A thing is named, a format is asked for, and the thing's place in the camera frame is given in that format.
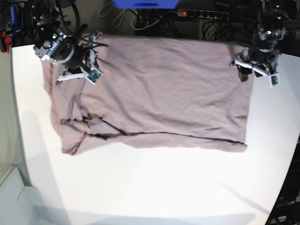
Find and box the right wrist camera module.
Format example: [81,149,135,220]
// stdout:
[85,69,103,85]

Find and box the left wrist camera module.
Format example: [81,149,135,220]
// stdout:
[269,73,280,88]

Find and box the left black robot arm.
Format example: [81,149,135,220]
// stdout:
[230,0,286,85]

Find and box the mauve t-shirt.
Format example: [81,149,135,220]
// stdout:
[42,35,253,155]

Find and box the blue box overhead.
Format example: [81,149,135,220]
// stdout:
[113,0,179,9]

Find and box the red black clamp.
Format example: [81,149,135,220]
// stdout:
[0,30,12,54]

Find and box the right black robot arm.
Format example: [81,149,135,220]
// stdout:
[31,0,106,85]

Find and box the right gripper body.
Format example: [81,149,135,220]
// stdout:
[56,32,106,86]

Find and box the white power strip red switch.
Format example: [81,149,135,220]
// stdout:
[176,9,230,21]

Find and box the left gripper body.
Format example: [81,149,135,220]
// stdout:
[229,47,281,76]

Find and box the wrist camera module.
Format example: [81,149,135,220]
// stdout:
[85,69,103,85]
[269,73,280,88]

